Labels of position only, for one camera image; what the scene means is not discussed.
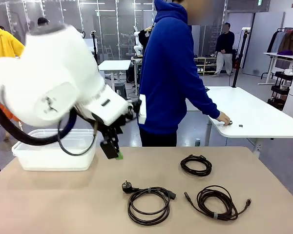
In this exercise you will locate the clothes rack with garments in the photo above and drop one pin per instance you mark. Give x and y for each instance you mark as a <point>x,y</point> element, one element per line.
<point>288,41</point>

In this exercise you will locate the black camera tripod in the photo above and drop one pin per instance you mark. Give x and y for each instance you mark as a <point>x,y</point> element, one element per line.
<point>94,48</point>

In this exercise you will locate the black utility cart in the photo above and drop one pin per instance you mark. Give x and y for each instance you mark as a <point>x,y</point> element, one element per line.
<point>283,76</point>

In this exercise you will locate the large white table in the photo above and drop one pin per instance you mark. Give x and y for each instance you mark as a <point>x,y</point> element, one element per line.
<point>246,107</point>

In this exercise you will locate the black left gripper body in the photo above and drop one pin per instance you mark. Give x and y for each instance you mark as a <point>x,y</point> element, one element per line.
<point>110,129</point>

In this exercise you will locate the person in black with cap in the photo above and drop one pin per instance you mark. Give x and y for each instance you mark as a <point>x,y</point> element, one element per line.
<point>42,21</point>

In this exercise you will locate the white desk with white legs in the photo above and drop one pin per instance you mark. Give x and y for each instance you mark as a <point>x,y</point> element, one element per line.
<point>271,54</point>

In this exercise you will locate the purple cloth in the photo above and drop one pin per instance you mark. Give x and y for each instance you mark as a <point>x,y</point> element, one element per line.
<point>285,52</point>

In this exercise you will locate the grey plastic stool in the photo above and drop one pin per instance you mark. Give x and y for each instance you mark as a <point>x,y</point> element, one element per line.
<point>120,89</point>

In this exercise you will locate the wooden shoe rack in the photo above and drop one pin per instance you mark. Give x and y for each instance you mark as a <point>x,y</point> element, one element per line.
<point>204,65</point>

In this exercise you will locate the clear plastic storage container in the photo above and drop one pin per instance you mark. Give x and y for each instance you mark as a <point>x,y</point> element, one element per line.
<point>51,163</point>

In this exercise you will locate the person's right hand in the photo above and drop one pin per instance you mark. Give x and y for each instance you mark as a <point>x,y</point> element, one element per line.
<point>223,118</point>

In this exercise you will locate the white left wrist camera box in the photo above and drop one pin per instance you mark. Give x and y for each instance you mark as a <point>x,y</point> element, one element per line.
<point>142,109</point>

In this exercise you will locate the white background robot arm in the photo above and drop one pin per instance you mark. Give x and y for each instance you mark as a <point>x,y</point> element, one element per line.
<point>138,50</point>

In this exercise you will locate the blue-sleeved right forearm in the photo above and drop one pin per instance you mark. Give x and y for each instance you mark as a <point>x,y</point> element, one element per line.
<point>207,102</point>

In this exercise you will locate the black backpack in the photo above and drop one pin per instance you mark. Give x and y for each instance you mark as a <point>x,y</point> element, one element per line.
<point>235,61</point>

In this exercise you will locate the person in blue hoodie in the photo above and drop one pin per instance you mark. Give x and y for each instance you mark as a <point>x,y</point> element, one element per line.
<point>166,73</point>

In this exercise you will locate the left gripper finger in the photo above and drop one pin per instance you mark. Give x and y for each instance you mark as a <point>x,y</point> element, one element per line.
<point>110,151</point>
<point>116,145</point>

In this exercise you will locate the small white desk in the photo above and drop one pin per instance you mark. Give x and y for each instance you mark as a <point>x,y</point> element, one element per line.
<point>114,64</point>

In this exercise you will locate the person in white trousers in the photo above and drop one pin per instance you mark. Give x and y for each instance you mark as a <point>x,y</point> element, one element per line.
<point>224,48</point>

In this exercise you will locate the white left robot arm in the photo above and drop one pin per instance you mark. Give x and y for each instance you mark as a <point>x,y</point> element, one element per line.
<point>51,61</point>

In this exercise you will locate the tall black stand pole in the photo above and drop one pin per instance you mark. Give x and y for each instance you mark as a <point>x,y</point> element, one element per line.
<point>239,61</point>

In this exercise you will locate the small grey can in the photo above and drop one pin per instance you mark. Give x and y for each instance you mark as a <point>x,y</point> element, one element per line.
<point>197,142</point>

